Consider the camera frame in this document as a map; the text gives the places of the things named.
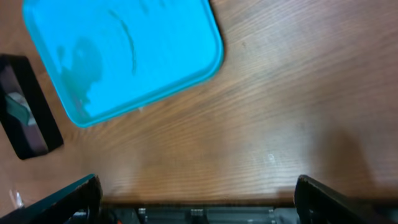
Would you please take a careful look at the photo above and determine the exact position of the blue plastic tray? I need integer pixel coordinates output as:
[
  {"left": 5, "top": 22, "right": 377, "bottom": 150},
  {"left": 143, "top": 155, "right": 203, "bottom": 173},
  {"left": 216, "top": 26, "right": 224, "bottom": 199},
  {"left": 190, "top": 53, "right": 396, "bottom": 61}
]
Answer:
[{"left": 22, "top": 0, "right": 224, "bottom": 128}]

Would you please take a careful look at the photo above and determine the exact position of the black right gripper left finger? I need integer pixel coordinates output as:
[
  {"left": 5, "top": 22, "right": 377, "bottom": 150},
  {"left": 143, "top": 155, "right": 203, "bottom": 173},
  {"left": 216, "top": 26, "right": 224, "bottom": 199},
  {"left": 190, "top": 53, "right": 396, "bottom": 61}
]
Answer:
[{"left": 1, "top": 174, "right": 103, "bottom": 224}]

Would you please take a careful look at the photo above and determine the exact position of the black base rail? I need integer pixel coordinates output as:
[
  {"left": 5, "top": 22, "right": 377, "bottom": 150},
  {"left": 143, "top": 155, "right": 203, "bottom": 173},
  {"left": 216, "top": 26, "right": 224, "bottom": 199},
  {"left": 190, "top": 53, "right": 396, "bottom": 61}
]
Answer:
[{"left": 95, "top": 204, "right": 300, "bottom": 224}]

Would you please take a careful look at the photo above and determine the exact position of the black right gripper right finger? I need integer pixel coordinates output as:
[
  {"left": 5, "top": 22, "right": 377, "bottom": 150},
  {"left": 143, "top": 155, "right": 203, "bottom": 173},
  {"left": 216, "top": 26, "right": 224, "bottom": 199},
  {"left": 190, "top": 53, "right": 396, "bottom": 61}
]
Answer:
[{"left": 294, "top": 175, "right": 397, "bottom": 224}]

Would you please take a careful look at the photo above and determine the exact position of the black water tray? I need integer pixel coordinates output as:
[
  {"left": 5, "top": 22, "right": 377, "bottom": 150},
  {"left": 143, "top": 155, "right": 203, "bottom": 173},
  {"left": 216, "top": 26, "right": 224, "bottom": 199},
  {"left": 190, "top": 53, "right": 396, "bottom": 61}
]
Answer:
[{"left": 1, "top": 54, "right": 64, "bottom": 160}]

